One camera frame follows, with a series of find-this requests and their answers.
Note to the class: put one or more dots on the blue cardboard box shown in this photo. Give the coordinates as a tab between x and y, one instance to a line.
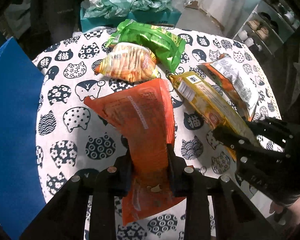
12	130

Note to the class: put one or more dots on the dark shoes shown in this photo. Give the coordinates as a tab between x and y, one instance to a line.
268	18

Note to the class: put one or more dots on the white shoes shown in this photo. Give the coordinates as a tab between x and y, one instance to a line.
248	40

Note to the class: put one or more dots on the clear orange cracker packet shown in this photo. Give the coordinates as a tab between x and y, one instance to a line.
127	65

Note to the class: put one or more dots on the orange chip bag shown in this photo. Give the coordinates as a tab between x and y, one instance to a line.
230	75

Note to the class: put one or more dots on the red snack packet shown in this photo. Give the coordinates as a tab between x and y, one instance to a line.
140	117

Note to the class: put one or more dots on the cat print tablecloth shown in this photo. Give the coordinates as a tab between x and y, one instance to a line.
72	85

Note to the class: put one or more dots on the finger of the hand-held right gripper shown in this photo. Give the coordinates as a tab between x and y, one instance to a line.
237	145
272	130

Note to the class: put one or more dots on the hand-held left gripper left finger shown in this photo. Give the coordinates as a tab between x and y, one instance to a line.
127	173

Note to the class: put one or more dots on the teal box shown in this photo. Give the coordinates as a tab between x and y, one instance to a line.
162	20

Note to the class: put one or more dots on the person's right hand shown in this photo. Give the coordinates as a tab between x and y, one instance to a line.
278	211

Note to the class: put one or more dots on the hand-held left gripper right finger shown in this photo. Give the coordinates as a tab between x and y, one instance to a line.
173	171

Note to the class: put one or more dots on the beige shoes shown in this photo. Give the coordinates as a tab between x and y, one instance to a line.
258	28

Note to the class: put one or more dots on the green snack packet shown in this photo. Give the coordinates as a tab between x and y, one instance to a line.
150	37

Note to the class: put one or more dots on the yellow snack packet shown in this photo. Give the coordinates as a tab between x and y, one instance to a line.
205	100

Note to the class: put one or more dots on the grey shoe rack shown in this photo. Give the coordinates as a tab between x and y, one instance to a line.
277	40

